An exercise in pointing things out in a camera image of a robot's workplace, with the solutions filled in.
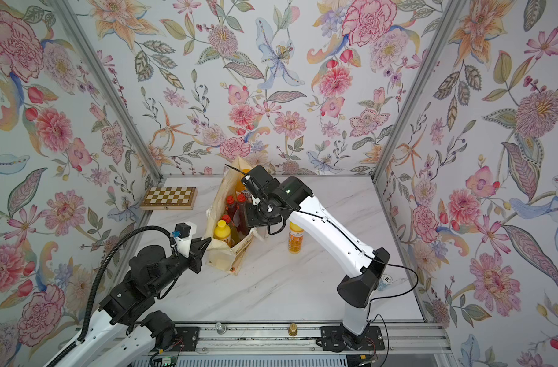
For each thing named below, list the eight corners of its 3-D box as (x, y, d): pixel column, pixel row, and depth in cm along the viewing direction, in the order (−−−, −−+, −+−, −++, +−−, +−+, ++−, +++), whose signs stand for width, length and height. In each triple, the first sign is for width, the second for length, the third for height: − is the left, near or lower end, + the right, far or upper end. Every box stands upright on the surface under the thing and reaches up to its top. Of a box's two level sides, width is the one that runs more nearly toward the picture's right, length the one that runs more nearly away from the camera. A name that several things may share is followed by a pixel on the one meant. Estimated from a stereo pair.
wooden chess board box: (142, 209, 110) (139, 205, 107) (151, 190, 117) (149, 186, 115) (195, 210, 110) (193, 206, 107) (201, 191, 118) (199, 186, 115)
